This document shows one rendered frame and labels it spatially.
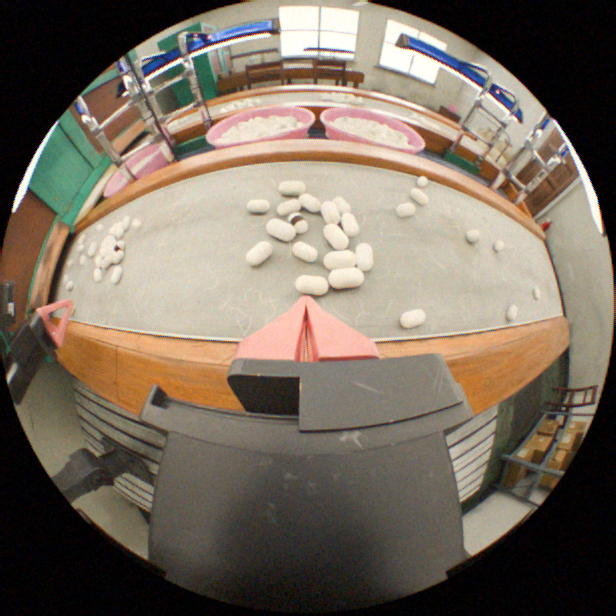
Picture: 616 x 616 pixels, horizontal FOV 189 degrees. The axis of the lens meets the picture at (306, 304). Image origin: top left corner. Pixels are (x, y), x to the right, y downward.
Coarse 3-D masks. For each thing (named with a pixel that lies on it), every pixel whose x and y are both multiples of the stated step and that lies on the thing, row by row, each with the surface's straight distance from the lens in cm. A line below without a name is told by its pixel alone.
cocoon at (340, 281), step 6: (336, 270) 20; (342, 270) 20; (348, 270) 20; (354, 270) 20; (360, 270) 21; (330, 276) 20; (336, 276) 19; (342, 276) 19; (348, 276) 19; (354, 276) 20; (360, 276) 20; (330, 282) 20; (336, 282) 19; (342, 282) 19; (348, 282) 20; (354, 282) 20; (360, 282) 20; (336, 288) 20
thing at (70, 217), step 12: (144, 132) 132; (132, 144) 143; (120, 156) 135; (96, 168) 105; (108, 168) 108; (96, 180) 103; (84, 192) 98; (72, 204) 95; (84, 204) 97; (72, 216) 94; (72, 228) 93; (72, 240) 97; (60, 264) 102; (60, 276) 92; (48, 300) 102; (48, 360) 89
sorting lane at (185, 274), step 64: (192, 192) 38; (256, 192) 31; (320, 192) 30; (384, 192) 33; (448, 192) 46; (128, 256) 40; (192, 256) 28; (320, 256) 22; (384, 256) 25; (448, 256) 32; (512, 256) 54; (128, 320) 34; (192, 320) 24; (256, 320) 21; (384, 320) 22; (448, 320) 27; (512, 320) 43
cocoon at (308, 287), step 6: (300, 276) 20; (306, 276) 19; (312, 276) 20; (300, 282) 19; (306, 282) 19; (312, 282) 19; (318, 282) 19; (324, 282) 19; (300, 288) 19; (306, 288) 19; (312, 288) 19; (318, 288) 19; (324, 288) 19; (318, 294) 20
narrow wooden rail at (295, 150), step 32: (192, 160) 45; (224, 160) 38; (256, 160) 37; (288, 160) 36; (320, 160) 36; (352, 160) 37; (384, 160) 38; (416, 160) 44; (128, 192) 56; (480, 192) 54
